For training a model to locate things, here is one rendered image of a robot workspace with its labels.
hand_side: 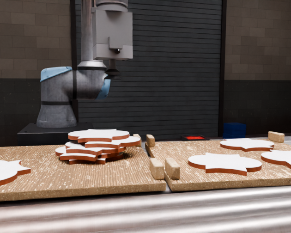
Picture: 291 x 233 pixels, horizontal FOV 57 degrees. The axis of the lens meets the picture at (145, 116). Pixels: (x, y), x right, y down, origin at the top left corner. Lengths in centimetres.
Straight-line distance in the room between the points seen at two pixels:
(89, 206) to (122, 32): 38
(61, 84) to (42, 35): 438
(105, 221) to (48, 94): 74
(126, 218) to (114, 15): 43
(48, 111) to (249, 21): 591
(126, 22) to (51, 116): 54
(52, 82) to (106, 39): 48
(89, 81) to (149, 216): 74
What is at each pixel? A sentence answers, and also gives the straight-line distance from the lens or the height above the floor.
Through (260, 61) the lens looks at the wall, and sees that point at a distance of 671.
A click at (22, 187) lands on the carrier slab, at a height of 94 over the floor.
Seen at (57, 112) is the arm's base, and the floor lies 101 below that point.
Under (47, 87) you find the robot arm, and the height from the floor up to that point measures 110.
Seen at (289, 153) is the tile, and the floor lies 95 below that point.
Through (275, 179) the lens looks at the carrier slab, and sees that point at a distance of 56.
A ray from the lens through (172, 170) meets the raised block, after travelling 49.
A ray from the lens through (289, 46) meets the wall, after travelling 723.
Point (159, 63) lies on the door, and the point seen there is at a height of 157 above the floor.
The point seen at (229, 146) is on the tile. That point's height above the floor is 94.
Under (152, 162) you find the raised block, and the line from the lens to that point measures 51.
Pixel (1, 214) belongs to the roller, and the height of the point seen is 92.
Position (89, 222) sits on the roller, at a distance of 41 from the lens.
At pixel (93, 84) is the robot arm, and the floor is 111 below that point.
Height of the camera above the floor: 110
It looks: 6 degrees down
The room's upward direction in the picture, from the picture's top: straight up
